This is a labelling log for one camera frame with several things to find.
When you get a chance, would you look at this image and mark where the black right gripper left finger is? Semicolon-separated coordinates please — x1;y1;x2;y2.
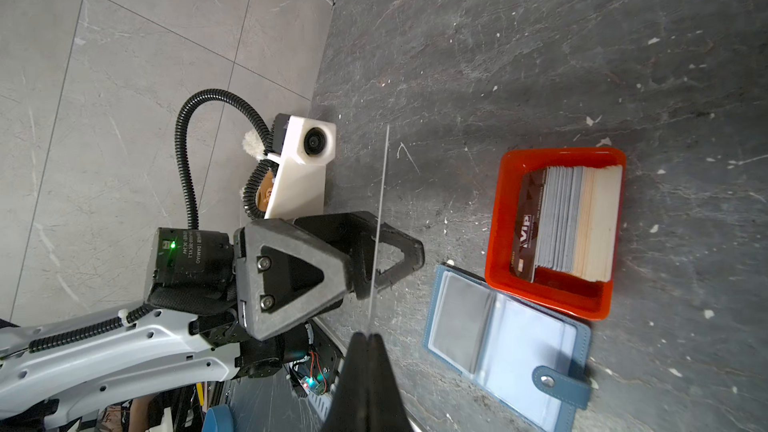
321;332;369;432

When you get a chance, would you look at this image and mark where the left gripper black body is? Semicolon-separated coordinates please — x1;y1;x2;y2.
234;212;377;341

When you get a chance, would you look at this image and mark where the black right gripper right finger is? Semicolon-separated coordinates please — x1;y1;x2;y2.
367;334;413;432

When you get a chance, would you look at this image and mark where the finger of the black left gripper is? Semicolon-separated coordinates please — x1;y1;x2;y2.
353;221;425;300

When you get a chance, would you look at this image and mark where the blue leather card holder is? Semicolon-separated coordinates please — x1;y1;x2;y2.
424;265;592;431

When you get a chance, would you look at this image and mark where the red plastic tray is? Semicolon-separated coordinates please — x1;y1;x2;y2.
484;147;627;322

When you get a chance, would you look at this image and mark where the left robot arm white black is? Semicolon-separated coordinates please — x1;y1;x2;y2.
1;212;425;431

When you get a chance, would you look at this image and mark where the stack of credit cards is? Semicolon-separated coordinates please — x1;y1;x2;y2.
510;165;624;282

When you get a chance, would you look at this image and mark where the white plush bunny toy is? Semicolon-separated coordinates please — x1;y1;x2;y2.
241;130;276;219

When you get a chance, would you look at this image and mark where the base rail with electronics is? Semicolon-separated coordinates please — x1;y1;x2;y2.
89;317;421;432

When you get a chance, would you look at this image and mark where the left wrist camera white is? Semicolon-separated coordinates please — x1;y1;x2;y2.
265;114;337;219

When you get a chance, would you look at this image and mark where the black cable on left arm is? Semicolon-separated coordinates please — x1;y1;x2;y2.
173;88;278;230

